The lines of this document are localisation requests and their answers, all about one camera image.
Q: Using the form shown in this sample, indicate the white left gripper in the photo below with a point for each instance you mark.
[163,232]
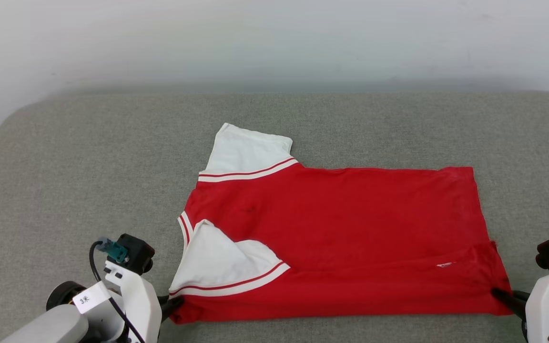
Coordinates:
[138,305]

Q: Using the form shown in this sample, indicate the red and white shirt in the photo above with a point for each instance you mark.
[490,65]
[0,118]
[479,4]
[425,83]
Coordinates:
[350,224]

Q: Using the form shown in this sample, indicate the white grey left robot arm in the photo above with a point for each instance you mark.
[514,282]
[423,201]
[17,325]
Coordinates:
[50,326]

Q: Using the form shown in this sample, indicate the grey fabric sofa seat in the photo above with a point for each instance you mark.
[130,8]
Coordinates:
[88,166]

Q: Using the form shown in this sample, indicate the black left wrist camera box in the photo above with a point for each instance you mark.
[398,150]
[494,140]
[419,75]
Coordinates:
[136,252]

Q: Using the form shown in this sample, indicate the teal left camera connector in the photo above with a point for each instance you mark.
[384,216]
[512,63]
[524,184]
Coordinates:
[115,250]

